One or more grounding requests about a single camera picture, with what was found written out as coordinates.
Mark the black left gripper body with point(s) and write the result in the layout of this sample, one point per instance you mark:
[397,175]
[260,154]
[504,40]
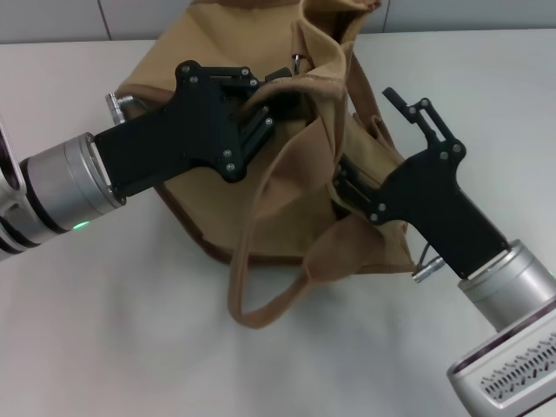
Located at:
[182,130]

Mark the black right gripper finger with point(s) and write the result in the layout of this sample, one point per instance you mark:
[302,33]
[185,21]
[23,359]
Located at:
[397,101]
[354,184]

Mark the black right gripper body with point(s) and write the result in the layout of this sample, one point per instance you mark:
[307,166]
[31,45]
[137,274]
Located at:
[425,195]

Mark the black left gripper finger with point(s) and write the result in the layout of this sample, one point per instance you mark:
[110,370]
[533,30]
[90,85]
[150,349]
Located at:
[254,81]
[258,130]

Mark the khaki canvas food bag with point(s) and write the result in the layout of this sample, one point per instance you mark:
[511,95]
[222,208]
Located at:
[282,195]

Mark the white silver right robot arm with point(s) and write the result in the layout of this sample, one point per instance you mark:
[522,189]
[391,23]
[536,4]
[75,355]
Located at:
[517,282]

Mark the left gripper silver connector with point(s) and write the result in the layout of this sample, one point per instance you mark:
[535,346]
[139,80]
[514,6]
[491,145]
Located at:
[115,106]

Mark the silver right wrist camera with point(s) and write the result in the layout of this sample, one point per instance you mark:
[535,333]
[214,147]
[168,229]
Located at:
[512,382]

